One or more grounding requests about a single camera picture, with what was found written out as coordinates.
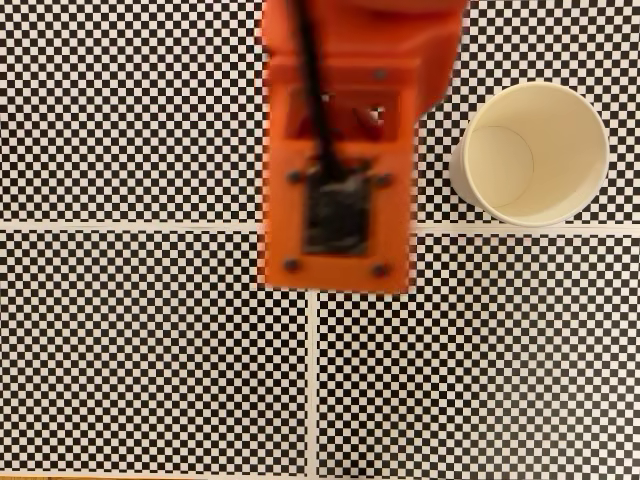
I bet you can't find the black white checkerboard paper sheet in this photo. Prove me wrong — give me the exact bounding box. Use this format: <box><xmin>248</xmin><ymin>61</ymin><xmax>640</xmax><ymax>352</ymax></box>
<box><xmin>0</xmin><ymin>224</ymin><xmax>314</xmax><ymax>477</ymax></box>
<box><xmin>0</xmin><ymin>0</ymin><xmax>314</xmax><ymax>226</ymax></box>
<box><xmin>312</xmin><ymin>227</ymin><xmax>640</xmax><ymax>480</ymax></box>
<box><xmin>312</xmin><ymin>0</ymin><xmax>640</xmax><ymax>229</ymax></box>

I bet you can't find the orange camera mount with board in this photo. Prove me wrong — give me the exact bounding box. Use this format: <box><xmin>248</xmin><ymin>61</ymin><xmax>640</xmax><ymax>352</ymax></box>
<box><xmin>260</xmin><ymin>57</ymin><xmax>420</xmax><ymax>295</ymax></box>

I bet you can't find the black camera cable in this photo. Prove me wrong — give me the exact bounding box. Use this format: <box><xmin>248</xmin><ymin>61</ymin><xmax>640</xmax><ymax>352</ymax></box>
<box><xmin>287</xmin><ymin>0</ymin><xmax>351</xmax><ymax>187</ymax></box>

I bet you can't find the white paper cup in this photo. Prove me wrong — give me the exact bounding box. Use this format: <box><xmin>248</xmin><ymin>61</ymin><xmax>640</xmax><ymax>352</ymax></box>
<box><xmin>448</xmin><ymin>81</ymin><xmax>610</xmax><ymax>228</ymax></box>

